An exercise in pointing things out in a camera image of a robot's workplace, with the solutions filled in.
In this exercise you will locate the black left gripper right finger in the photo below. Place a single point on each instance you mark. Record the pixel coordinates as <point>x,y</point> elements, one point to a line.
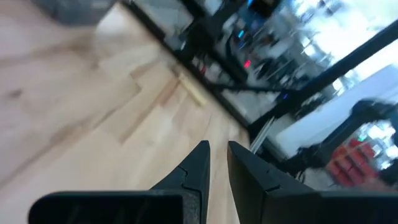
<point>280,205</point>

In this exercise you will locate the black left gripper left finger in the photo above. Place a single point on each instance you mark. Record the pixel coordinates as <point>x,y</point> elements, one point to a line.
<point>109,208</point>

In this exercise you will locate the red storage bins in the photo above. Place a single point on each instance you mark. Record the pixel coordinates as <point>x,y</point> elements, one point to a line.
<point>351,161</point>

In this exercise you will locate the black right gantry upright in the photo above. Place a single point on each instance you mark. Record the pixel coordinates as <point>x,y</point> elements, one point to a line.
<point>342,67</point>

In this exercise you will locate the grey plastic bin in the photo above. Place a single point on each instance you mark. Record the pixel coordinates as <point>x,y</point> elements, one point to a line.
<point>74,12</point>

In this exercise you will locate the black aluminium table frame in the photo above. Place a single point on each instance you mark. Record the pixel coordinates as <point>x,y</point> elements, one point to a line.
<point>219,91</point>

